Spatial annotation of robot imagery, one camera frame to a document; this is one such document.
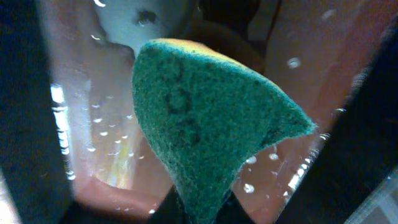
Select green yellow sponge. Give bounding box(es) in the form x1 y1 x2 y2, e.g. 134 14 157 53
132 39 315 223

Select black square tray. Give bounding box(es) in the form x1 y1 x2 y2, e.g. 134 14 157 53
1 0 397 223

